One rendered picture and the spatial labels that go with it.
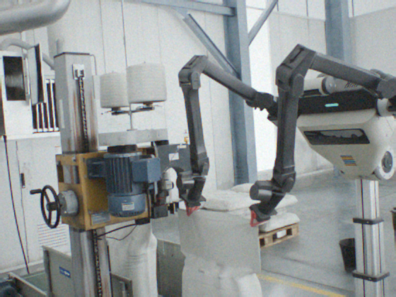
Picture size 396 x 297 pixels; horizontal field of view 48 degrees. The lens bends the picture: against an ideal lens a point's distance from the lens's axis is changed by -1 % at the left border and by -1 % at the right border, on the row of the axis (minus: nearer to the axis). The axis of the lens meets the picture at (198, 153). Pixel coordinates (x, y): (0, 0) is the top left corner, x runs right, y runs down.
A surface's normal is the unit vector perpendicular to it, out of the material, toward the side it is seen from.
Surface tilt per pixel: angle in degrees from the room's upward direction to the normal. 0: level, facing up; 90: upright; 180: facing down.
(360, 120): 40
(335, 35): 90
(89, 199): 90
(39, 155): 90
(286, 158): 111
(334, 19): 90
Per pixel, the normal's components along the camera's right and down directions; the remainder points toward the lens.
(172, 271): -0.76, 0.09
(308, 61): 0.36, 0.46
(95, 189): 0.65, 0.00
